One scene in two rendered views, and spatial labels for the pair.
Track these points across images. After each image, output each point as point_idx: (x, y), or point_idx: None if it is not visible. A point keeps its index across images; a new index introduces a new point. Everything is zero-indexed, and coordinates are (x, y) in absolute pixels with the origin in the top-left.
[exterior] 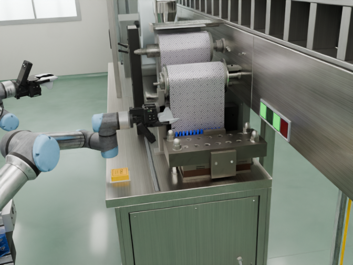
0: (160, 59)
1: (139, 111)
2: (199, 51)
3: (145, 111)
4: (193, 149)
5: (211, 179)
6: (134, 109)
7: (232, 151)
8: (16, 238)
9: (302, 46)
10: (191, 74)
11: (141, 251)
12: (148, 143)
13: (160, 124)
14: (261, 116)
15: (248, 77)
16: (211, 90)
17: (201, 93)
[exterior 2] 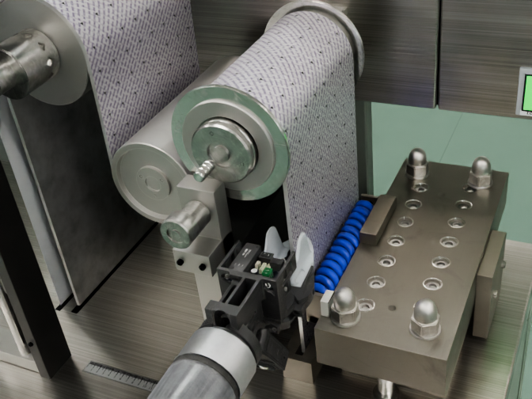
0: (68, 85)
1: (256, 298)
2: (169, 7)
3: (278, 286)
4: (454, 299)
5: (479, 340)
6: (245, 302)
7: (502, 237)
8: None
9: None
10: (307, 82)
11: None
12: (141, 376)
13: (312, 294)
14: (530, 112)
15: (405, 28)
16: (340, 106)
17: (329, 131)
